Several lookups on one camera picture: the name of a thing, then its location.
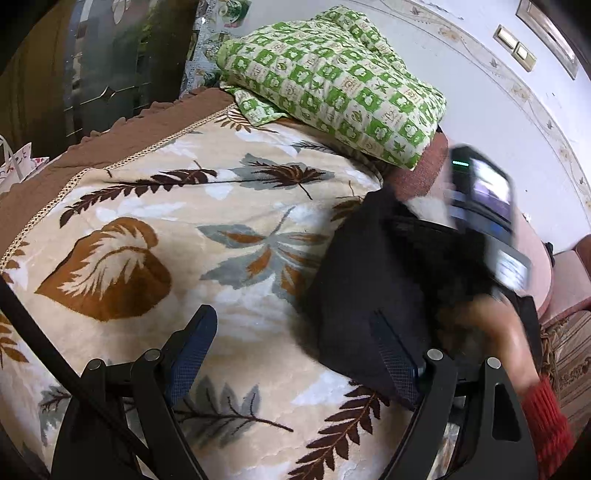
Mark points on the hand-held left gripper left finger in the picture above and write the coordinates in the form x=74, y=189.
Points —
x=194, y=350

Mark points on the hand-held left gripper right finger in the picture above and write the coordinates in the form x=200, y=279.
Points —
x=397, y=364

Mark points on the black coat with fur collar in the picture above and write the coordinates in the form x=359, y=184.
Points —
x=369, y=286

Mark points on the person's right forearm red sleeve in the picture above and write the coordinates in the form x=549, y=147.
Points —
x=549, y=429

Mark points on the person's right hand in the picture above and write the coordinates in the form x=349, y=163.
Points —
x=494, y=332

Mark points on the small black object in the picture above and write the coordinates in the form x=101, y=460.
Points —
x=548, y=253

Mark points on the pink sofa side cushion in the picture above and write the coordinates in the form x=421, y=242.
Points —
x=575, y=263

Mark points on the leaf printed blanket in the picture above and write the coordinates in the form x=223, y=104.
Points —
x=184, y=221

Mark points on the striped floral sofa cushion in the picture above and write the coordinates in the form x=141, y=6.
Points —
x=572, y=360

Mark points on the green checkered pillow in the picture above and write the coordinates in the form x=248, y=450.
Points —
x=332, y=83

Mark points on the white paper gift bag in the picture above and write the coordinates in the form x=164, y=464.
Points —
x=18, y=164

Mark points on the glass cabinet door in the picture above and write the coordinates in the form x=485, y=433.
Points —
x=115, y=64

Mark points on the green printed carton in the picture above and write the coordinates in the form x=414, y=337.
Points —
x=207, y=41

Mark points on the beige wall switch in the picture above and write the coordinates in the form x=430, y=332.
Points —
x=526, y=55
x=505, y=37

